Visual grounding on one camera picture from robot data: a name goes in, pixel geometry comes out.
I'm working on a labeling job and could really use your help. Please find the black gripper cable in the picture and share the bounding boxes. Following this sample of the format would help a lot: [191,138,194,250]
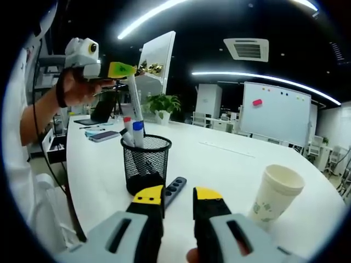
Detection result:
[32,35,87,243]

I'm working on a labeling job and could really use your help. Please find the white office desk cluster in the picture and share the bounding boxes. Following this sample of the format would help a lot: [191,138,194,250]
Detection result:
[304,135,346,176]
[191,111,242,134]

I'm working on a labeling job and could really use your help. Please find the white chest-worn device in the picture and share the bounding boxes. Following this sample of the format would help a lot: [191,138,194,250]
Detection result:
[32,0,60,39]

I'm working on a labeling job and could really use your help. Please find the red whiteboard marker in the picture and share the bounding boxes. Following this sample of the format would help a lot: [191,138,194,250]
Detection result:
[122,117,135,147]

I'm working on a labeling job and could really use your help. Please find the smartphone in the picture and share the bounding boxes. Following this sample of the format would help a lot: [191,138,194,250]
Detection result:
[88,130,121,143]

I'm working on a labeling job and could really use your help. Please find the white curved display stand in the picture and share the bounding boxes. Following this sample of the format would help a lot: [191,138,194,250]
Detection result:
[135,30,176,96]

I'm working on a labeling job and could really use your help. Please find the ceiling air conditioner vent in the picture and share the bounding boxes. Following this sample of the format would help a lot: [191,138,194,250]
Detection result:
[223,37,270,61]

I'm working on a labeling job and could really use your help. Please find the white black storage box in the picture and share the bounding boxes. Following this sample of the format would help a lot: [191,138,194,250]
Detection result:
[42,128,68,165]

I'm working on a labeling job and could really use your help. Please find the person's left hand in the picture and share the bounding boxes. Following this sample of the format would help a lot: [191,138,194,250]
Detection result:
[57,68,117,107]

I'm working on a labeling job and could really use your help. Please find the grey metal storage rack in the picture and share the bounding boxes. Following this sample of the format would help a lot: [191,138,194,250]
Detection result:
[34,53,68,93]

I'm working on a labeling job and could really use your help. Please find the black mesh pen holder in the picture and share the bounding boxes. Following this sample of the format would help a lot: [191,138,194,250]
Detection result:
[120,134,173,197]

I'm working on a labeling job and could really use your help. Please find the black cable bundle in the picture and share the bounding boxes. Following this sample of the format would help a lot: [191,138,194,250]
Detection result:
[338,149,351,197]

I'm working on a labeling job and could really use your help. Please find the black open laptop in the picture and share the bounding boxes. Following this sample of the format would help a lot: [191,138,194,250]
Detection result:
[73,94,116,125]

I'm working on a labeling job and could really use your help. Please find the whiteboard on stand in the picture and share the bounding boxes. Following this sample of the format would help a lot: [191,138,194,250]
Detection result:
[240,81,313,147]

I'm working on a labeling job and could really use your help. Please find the blue whiteboard marker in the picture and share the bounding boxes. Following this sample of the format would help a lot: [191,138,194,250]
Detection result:
[132,121,145,147]

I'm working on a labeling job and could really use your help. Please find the white tall cabinet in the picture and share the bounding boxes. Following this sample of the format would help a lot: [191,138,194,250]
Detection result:
[196,83,222,116]

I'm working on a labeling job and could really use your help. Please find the black tripod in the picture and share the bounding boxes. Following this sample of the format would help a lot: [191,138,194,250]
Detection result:
[114,83,124,116]

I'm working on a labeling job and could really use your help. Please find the black wrist strap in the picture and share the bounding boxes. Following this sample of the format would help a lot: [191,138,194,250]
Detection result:
[55,78,69,108]

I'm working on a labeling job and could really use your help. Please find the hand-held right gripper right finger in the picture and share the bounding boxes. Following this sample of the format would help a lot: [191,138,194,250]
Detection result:
[193,187,305,263]

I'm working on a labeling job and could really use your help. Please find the potted green plant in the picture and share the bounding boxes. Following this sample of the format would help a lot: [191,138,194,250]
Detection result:
[142,94,182,126]

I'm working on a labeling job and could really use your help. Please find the gold ornaments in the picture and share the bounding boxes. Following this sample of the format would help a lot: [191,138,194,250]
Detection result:
[137,61,165,75]

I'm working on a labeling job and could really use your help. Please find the person's right hand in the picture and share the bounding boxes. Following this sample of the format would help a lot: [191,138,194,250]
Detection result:
[185,247,200,263]

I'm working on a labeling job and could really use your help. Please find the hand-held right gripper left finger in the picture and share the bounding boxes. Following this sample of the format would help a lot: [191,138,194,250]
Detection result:
[63,185,165,263]

